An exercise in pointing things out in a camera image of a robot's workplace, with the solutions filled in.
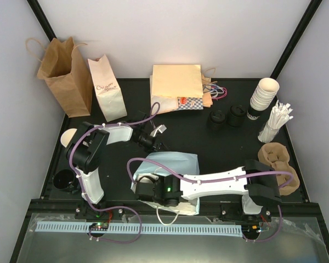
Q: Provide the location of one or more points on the light blue paper bag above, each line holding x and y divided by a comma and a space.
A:
166, 191

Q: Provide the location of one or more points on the black right frame post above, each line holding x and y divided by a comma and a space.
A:
296, 36

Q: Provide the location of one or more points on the paper cup near left arm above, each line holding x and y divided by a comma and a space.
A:
67, 136

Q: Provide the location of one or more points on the light blue slotted cable duct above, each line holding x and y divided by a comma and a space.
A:
146, 229

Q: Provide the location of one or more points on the pink cream paper bag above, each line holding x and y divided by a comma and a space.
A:
107, 89

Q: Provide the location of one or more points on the flat bags with coloured handles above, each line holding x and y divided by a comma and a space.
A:
211, 90

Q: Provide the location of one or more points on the bundle of white straws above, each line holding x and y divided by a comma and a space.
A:
279, 116

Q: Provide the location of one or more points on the right stack black lids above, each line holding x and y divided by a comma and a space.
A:
236, 115

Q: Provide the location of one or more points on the brown kraft paper bag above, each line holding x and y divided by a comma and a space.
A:
66, 74

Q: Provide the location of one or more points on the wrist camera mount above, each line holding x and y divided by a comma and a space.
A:
158, 130
147, 178

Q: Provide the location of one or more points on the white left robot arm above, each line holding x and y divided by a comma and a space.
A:
85, 146

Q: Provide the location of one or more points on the small lit circuit board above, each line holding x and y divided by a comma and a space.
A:
99, 226

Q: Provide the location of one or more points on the black left frame post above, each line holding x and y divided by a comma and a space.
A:
42, 19

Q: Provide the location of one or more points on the flat tan paper bag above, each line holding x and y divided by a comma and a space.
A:
174, 81

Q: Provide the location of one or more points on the black frame post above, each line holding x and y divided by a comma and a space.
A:
42, 19
296, 36

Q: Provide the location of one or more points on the stack of white paper cups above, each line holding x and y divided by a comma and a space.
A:
262, 97

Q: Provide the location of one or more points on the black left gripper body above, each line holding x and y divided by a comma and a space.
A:
152, 146

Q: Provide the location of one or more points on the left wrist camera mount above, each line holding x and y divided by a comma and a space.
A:
158, 130

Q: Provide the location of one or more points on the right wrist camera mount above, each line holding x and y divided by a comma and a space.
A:
147, 178

